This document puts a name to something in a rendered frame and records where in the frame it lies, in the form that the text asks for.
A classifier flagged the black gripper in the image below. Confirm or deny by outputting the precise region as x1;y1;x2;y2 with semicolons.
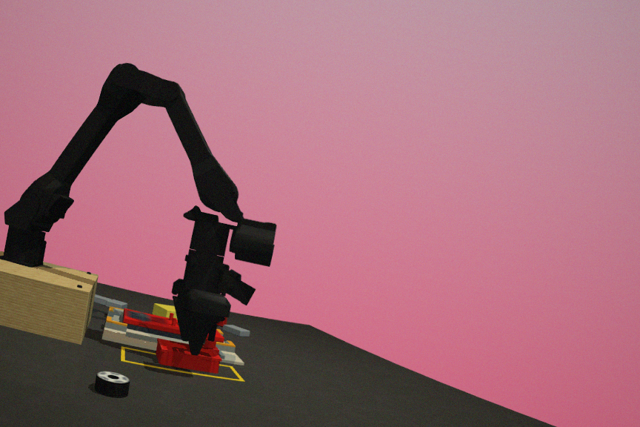
171;249;231;355

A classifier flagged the black toy tyre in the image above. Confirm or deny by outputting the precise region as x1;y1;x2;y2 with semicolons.
95;371;130;398

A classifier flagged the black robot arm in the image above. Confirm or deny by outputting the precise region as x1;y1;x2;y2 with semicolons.
0;63;276;305

